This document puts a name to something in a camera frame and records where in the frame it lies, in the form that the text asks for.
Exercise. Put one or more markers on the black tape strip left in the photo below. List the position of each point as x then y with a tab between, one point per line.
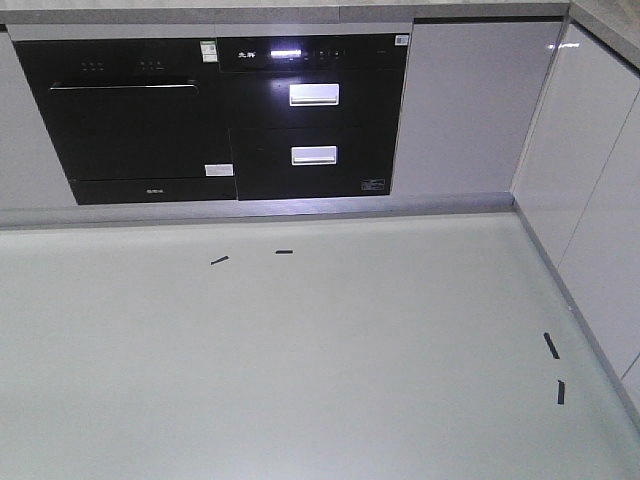
219	260

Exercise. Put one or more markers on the black disinfection cabinet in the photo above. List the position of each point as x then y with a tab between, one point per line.
256	73

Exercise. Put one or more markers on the grey cabinet door panel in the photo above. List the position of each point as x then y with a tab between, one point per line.
470	92

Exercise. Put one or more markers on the black built-in dishwasher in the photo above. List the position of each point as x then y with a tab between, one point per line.
133	120

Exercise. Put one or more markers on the black tape strip right upper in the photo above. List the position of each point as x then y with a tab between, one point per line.
551	346

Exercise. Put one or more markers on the grey side cabinet door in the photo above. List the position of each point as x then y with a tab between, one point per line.
578	188

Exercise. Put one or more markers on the black tape strip right lower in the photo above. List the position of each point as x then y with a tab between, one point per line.
561	392

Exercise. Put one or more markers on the lower silver drawer handle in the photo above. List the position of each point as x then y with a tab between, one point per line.
314	155

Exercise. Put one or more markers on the silver drawer handle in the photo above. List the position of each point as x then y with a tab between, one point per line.
314	155
311	95

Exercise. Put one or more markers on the upper silver drawer handle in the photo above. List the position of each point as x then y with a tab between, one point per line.
311	95

